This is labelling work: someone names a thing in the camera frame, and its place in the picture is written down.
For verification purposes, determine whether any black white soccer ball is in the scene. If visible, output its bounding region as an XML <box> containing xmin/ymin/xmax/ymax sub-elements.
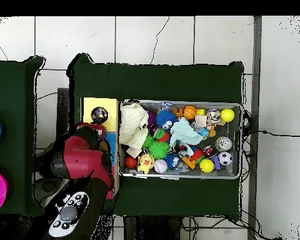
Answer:
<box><xmin>217</xmin><ymin>151</ymin><xmax>233</xmax><ymax>166</ymax></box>

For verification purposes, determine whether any red orange ball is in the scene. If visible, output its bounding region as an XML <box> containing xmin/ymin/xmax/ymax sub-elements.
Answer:
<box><xmin>124</xmin><ymin>156</ymin><xmax>138</xmax><ymax>169</ymax></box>

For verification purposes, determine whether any dark green table cloth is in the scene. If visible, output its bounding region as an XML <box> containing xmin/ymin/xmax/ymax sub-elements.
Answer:
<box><xmin>66</xmin><ymin>53</ymin><xmax>245</xmax><ymax>221</ymax></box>

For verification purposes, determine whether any light blue muslin cloth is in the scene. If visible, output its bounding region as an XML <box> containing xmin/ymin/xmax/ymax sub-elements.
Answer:
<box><xmin>169</xmin><ymin>117</ymin><xmax>204</xmax><ymax>148</ymax></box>

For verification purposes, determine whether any blue spiky puffer ball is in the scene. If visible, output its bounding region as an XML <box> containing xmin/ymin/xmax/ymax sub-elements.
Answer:
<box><xmin>154</xmin><ymin>109</ymin><xmax>178</xmax><ymax>128</ymax></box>

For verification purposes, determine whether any black cable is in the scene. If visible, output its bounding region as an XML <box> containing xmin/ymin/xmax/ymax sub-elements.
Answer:
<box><xmin>242</xmin><ymin>129</ymin><xmax>300</xmax><ymax>138</ymax></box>

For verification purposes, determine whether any orange toy basketball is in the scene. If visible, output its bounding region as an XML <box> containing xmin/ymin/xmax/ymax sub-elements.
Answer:
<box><xmin>182</xmin><ymin>105</ymin><xmax>198</xmax><ymax>120</ymax></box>

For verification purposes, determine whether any dark green covered side table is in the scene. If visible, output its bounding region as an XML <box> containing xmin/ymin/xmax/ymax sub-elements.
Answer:
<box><xmin>0</xmin><ymin>56</ymin><xmax>47</xmax><ymax>217</ymax></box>

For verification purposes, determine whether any wooden box with three holes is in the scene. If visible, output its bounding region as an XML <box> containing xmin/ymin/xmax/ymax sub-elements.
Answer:
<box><xmin>79</xmin><ymin>96</ymin><xmax>121</xmax><ymax>201</ymax></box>

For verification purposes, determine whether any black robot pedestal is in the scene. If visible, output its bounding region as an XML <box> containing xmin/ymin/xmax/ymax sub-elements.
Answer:
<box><xmin>123</xmin><ymin>215</ymin><xmax>183</xmax><ymax>240</ymax></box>

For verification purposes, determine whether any cream muslin cloth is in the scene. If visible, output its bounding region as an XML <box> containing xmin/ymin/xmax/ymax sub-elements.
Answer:
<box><xmin>118</xmin><ymin>102</ymin><xmax>149</xmax><ymax>153</ymax></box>

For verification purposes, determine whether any silver mesh bin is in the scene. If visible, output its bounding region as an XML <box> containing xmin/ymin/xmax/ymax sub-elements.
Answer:
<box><xmin>118</xmin><ymin>99</ymin><xmax>243</xmax><ymax>180</ymax></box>

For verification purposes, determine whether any yellow plush chick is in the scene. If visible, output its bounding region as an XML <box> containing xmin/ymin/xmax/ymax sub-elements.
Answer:
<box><xmin>136</xmin><ymin>153</ymin><xmax>156</xmax><ymax>174</ymax></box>

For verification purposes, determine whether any polka dot cloth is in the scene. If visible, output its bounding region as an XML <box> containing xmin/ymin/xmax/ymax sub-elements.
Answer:
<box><xmin>91</xmin><ymin>106</ymin><xmax>109</xmax><ymax>124</ymax></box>

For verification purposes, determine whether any yellow ball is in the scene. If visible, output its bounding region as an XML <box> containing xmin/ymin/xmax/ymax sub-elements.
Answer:
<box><xmin>199</xmin><ymin>158</ymin><xmax>214</xmax><ymax>173</ymax></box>
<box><xmin>220</xmin><ymin>108</ymin><xmax>236</xmax><ymax>123</ymax></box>

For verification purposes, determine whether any white toy baseball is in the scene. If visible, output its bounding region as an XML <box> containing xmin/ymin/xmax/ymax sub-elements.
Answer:
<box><xmin>154</xmin><ymin>159</ymin><xmax>168</xmax><ymax>174</ymax></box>

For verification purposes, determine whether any green spiky puffer ball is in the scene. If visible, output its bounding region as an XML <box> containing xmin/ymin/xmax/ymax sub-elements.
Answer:
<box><xmin>147</xmin><ymin>140</ymin><xmax>170</xmax><ymax>160</ymax></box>

